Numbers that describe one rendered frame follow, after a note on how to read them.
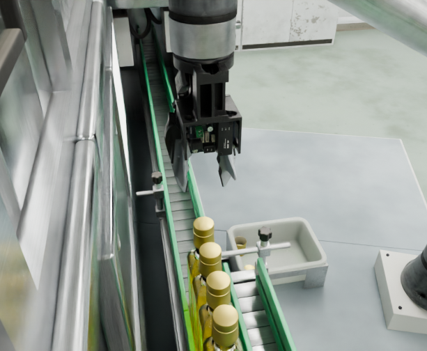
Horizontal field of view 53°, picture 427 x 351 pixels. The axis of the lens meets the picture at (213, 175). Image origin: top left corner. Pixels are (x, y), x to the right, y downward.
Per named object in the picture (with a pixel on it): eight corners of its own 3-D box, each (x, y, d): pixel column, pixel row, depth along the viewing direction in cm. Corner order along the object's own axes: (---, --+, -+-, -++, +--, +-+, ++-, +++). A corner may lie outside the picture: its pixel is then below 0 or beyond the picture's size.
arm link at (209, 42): (164, 6, 49) (233, 2, 51) (166, 45, 52) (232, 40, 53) (173, 27, 43) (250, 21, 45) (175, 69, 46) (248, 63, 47)
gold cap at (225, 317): (209, 325, 59) (209, 306, 56) (234, 321, 59) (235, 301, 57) (214, 349, 56) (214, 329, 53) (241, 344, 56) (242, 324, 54)
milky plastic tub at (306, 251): (225, 248, 120) (226, 225, 114) (301, 237, 123) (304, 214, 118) (239, 299, 106) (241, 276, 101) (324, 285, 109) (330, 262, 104)
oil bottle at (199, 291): (193, 342, 83) (190, 269, 70) (222, 337, 84) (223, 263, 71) (198, 370, 78) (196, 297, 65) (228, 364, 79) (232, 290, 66)
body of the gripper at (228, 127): (182, 165, 52) (177, 72, 45) (173, 130, 59) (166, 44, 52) (242, 157, 53) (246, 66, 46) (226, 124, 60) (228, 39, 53)
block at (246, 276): (220, 290, 101) (221, 271, 96) (259, 284, 102) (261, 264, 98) (223, 303, 98) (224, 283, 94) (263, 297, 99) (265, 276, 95)
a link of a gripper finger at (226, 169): (229, 206, 60) (215, 154, 54) (220, 181, 65) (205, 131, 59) (250, 199, 60) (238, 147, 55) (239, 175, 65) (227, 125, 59)
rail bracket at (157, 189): (139, 212, 113) (134, 172, 105) (165, 209, 115) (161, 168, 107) (140, 222, 110) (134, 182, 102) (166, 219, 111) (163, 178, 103)
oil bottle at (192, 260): (189, 317, 87) (184, 243, 74) (216, 312, 88) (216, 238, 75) (193, 341, 83) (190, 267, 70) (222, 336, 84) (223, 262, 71)
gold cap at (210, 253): (198, 262, 68) (197, 242, 65) (219, 259, 68) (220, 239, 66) (200, 279, 65) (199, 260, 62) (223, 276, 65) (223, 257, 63)
